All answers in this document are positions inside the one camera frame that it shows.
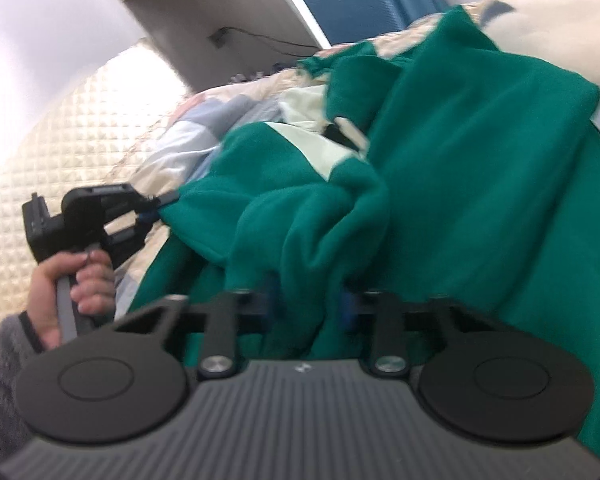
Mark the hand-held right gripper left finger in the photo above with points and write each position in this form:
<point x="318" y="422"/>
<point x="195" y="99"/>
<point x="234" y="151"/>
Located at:
<point x="250" y="305"/>

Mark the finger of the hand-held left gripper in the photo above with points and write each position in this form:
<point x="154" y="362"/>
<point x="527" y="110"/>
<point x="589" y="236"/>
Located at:
<point x="147" y="201"/>
<point x="130" y="237"/>

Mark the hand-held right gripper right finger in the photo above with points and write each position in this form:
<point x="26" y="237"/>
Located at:
<point x="347" y="305"/>

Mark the green sweatshirt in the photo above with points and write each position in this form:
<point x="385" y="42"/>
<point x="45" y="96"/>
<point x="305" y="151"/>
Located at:
<point x="455" y="160"/>

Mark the person's left forearm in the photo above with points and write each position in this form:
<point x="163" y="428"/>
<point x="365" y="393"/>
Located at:
<point x="5" y="370"/>

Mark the person's left hand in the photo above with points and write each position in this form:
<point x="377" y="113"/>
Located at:
<point x="95" y="285"/>

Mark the cream quilted headboard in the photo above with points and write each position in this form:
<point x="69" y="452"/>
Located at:
<point x="70" y="160"/>

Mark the patchwork quilt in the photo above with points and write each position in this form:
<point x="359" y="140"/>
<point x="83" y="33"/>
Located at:
<point x="205" y="120"/>

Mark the blue chair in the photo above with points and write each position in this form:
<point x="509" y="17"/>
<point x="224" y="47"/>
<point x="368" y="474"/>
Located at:
<point x="345" y="0"/>

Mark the wall socket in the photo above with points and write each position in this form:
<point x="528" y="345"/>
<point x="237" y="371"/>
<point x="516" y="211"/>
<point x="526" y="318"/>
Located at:
<point x="219" y="38"/>

